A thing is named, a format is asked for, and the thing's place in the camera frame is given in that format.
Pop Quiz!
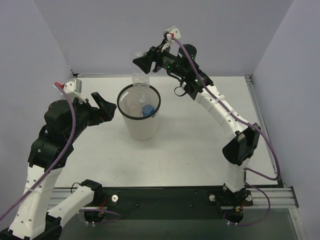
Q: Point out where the clear bottle with blue label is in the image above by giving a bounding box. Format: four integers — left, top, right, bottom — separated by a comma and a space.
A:
141, 104, 155, 117

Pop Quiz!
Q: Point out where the aluminium frame rail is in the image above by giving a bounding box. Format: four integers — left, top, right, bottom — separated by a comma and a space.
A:
244, 74, 299, 209

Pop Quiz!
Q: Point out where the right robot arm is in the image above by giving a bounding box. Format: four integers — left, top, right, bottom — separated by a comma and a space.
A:
132, 44, 260, 193

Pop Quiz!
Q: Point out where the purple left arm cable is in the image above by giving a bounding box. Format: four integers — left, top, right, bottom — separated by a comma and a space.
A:
0, 84, 76, 221

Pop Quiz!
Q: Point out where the clear bottle with white cap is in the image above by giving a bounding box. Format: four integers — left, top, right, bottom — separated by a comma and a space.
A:
132, 73, 150, 103

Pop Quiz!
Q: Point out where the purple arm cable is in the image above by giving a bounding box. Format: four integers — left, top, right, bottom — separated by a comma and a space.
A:
172, 37, 282, 227
0, 84, 76, 221

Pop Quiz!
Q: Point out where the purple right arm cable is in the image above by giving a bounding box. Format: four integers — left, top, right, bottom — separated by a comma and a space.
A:
172, 37, 282, 227

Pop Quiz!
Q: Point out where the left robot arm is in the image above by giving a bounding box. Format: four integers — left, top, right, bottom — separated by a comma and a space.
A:
0, 92, 117, 240

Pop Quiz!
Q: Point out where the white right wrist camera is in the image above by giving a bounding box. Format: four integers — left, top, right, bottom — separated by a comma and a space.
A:
163, 25, 181, 41

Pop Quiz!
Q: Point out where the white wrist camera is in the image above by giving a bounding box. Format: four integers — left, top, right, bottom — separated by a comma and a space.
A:
163, 25, 181, 41
53, 77, 85, 102

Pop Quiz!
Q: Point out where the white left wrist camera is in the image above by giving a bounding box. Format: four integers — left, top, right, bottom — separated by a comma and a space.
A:
53, 77, 85, 102

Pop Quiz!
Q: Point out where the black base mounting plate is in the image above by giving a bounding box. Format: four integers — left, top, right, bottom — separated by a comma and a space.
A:
88, 185, 253, 220

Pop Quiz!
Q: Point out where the white bin with black rim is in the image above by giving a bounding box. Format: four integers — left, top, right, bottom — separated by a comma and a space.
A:
116, 84, 162, 141

